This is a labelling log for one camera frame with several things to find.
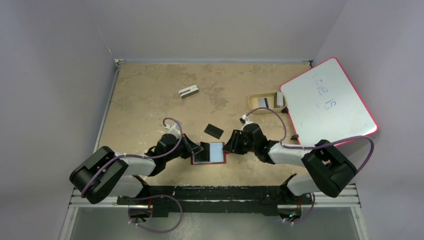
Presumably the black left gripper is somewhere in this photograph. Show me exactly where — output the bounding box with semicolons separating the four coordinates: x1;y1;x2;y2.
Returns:
164;133;203;163

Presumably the black credit card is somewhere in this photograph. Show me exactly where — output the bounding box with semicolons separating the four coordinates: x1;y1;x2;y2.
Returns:
193;142;211;164
204;123;224;140

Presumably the red card holder wallet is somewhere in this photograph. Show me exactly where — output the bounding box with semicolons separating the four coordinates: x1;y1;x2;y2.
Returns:
190;142;227;165

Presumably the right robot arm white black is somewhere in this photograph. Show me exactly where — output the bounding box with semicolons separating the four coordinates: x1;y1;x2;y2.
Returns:
222;123;358;204

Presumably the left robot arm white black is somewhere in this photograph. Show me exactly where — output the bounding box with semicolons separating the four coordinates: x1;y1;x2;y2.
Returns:
69;133;207;205

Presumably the loose card in tray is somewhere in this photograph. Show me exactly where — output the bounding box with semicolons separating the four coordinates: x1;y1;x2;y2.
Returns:
257;97;270;109

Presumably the stack of white cards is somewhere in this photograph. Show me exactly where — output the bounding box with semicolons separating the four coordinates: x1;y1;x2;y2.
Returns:
274;91;285;108

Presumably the white grey card reader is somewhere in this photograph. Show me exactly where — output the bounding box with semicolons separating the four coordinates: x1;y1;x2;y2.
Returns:
178;85;200;99

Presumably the beige oval tray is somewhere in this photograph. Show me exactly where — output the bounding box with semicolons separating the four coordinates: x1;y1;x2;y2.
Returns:
247;91;287;112

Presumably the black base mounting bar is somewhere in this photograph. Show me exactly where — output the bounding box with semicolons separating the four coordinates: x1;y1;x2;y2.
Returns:
117;182;313;221

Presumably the pink-framed whiteboard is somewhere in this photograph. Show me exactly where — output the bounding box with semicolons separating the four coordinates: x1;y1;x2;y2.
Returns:
280;57;379;146

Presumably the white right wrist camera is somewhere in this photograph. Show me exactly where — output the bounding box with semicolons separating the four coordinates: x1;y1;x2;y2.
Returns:
239;114;254;128

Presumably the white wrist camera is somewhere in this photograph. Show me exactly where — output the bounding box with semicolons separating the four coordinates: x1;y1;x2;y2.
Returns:
165;123;182;138
239;114;254;128

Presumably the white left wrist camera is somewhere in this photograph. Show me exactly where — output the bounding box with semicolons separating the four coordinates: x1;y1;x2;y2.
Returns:
165;123;182;138

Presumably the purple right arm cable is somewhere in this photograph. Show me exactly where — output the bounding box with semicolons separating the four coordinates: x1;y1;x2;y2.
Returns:
241;107;375;226

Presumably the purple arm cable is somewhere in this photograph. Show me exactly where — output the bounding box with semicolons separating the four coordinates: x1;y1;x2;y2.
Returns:
80;117;184;234
241;107;375;226

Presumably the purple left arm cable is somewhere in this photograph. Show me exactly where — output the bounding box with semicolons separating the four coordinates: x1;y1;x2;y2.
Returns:
80;117;184;234

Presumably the aluminium table frame rail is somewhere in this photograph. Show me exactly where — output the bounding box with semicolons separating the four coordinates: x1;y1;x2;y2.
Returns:
58;58;362;240

